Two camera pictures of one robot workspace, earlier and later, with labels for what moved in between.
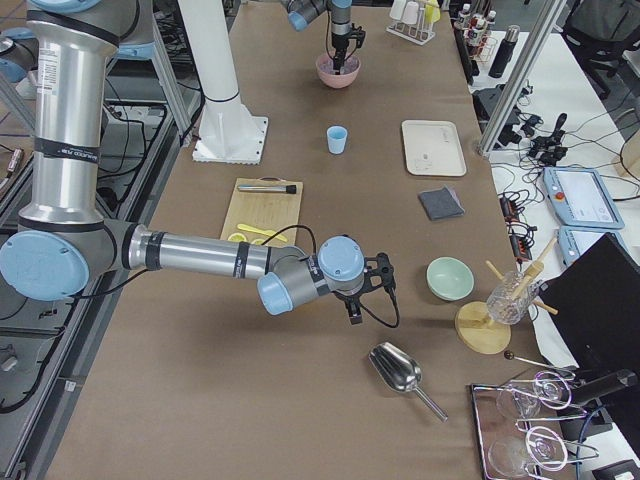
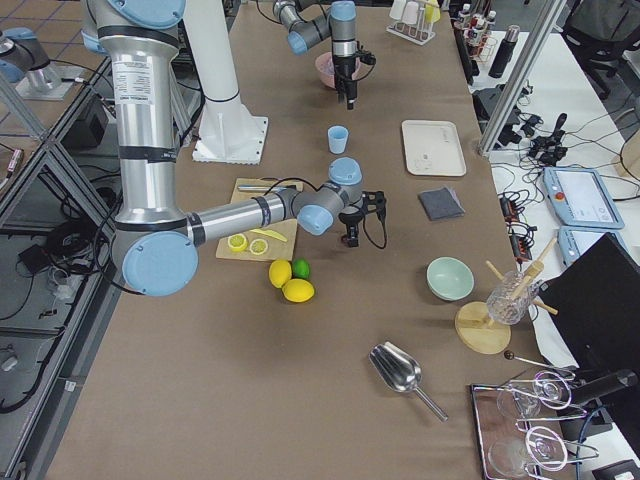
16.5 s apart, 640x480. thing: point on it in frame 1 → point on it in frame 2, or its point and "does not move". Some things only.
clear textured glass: (501, 305) does not move
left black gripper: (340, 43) → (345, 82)
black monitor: (595, 303) does not move
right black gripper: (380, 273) → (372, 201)
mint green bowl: (449, 279) does not move
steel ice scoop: (403, 371) does not move
